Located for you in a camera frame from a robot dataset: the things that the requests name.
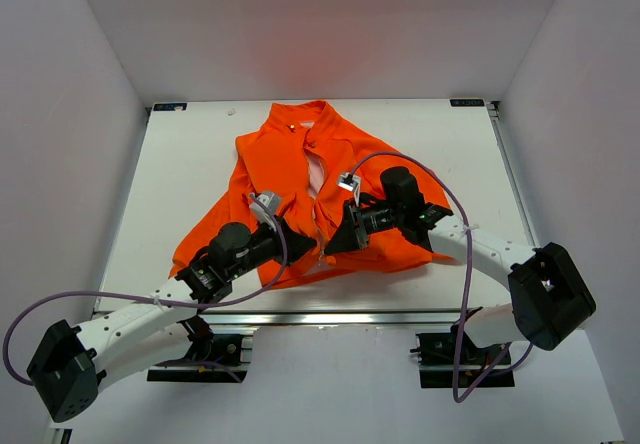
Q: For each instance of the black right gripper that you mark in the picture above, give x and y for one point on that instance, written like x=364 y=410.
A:
x=352 y=231

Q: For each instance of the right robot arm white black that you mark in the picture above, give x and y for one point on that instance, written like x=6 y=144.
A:
x=549 y=298

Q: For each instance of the orange jacket with pink lining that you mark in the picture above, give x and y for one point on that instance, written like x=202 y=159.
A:
x=299 y=153

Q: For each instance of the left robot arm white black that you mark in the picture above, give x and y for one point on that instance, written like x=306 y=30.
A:
x=73 y=364

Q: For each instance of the blue label sticker right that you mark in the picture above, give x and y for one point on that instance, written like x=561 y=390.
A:
x=467 y=102

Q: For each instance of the aluminium table edge rail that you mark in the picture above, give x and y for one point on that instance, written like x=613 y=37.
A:
x=325 y=318

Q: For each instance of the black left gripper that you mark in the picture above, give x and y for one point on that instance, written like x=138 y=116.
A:
x=297 y=244

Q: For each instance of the blue label sticker left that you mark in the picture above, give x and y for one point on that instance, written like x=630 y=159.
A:
x=169 y=107

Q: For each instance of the blue label sticker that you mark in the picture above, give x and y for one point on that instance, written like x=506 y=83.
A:
x=169 y=107
x=467 y=102

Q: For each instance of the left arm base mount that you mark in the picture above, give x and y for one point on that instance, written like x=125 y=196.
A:
x=214 y=356

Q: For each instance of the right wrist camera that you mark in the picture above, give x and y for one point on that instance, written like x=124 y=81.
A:
x=350 y=182

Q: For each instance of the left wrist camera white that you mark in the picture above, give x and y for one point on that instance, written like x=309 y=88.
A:
x=264 y=207

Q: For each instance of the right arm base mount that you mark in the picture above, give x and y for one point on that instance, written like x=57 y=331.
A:
x=434 y=354

